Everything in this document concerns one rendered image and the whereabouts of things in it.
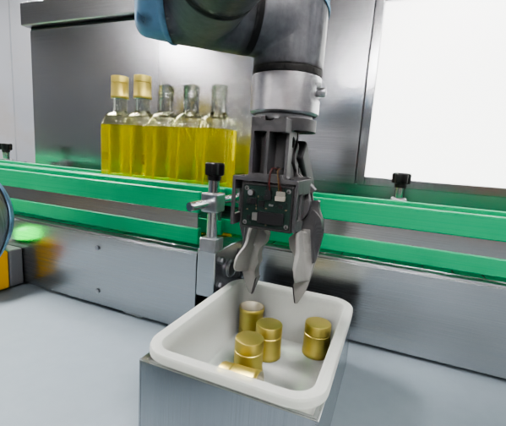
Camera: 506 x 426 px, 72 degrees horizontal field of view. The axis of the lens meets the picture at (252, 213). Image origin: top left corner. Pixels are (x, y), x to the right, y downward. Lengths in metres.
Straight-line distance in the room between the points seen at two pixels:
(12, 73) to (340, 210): 3.61
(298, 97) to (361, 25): 0.39
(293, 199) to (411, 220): 0.24
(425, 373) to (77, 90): 1.02
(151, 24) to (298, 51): 0.14
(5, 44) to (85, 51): 2.87
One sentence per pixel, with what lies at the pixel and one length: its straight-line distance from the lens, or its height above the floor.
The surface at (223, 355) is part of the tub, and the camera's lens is 0.48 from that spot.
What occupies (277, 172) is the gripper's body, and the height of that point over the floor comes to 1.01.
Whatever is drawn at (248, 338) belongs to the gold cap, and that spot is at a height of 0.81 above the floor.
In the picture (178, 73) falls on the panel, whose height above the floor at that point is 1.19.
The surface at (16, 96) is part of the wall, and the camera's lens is 3.91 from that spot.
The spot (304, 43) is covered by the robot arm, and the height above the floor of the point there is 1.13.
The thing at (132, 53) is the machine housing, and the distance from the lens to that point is 0.99.
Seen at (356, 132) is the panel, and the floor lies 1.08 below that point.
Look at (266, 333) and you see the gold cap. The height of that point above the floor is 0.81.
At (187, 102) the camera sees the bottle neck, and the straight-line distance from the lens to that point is 0.67.
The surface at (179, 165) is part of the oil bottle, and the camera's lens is 0.66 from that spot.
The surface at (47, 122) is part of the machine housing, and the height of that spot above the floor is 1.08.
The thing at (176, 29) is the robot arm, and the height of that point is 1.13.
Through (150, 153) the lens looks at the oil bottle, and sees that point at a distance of 0.70.
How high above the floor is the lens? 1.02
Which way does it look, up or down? 10 degrees down
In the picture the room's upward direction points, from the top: 4 degrees clockwise
